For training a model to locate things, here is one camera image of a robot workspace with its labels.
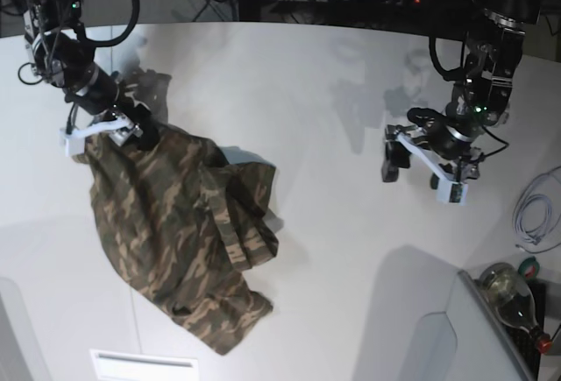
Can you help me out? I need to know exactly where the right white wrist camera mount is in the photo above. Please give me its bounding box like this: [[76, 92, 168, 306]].
[[59, 118, 133, 157]]

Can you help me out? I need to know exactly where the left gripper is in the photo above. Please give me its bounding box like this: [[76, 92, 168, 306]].
[[381, 107, 484, 189]]

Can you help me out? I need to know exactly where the clear plastic bottle red cap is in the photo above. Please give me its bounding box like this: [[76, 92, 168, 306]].
[[479, 263, 552, 354]]

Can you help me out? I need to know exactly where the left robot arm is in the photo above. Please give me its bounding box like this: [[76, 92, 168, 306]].
[[381, 0, 542, 187]]

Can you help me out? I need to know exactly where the camouflage t-shirt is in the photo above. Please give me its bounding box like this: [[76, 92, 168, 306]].
[[75, 69, 279, 356]]

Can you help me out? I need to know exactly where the light blue coiled cable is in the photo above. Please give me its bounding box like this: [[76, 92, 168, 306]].
[[513, 166, 561, 254]]

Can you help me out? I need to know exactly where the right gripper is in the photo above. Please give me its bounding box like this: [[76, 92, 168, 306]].
[[65, 69, 160, 152]]

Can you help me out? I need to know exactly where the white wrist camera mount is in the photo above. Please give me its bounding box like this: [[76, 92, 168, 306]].
[[59, 118, 133, 157], [384, 125, 480, 205]]

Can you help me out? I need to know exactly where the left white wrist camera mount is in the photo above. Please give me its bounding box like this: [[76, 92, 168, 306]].
[[384, 125, 480, 205]]

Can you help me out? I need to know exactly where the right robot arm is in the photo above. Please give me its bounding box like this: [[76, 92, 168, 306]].
[[16, 0, 160, 156]]

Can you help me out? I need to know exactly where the green tape roll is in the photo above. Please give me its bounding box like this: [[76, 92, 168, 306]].
[[517, 256, 541, 280]]

